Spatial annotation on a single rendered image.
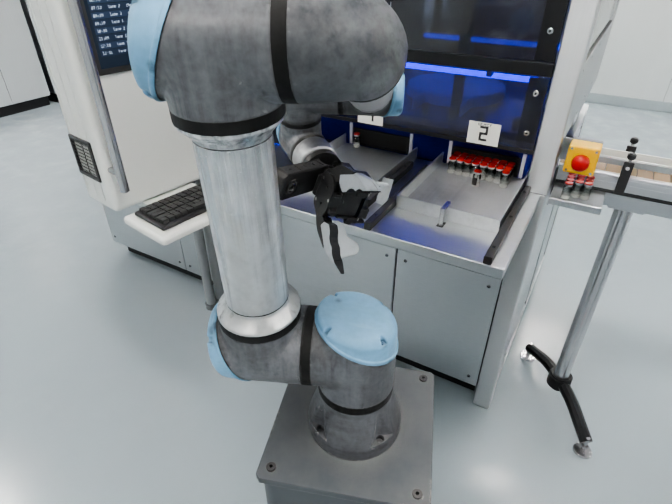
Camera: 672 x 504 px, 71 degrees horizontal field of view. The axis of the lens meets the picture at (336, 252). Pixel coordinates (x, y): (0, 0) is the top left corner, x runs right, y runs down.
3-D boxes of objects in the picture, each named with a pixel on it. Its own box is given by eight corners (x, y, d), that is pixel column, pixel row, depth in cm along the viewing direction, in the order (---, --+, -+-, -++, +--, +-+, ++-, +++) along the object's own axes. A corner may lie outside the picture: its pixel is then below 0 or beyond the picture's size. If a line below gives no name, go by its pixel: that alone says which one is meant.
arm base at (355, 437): (395, 469, 70) (400, 427, 65) (298, 451, 73) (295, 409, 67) (403, 390, 83) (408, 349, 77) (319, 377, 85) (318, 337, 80)
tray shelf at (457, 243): (332, 145, 163) (332, 140, 162) (544, 190, 133) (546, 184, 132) (243, 200, 128) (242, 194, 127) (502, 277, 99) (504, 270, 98)
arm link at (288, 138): (271, 110, 89) (275, 150, 94) (288, 137, 81) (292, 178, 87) (310, 102, 91) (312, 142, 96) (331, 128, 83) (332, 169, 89)
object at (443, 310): (235, 187, 333) (218, 55, 285) (539, 273, 246) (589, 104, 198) (116, 254, 261) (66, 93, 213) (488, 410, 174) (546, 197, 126)
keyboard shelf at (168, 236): (228, 168, 167) (227, 161, 166) (284, 190, 152) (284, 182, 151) (109, 215, 138) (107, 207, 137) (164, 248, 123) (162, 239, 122)
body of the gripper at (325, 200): (382, 188, 74) (352, 152, 83) (335, 182, 70) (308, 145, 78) (365, 227, 78) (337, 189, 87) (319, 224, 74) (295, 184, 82)
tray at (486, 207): (441, 162, 145) (442, 152, 143) (527, 180, 134) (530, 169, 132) (395, 207, 121) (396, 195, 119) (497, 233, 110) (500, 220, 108)
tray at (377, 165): (345, 143, 160) (345, 133, 158) (416, 157, 149) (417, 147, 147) (287, 179, 135) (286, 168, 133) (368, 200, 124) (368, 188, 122)
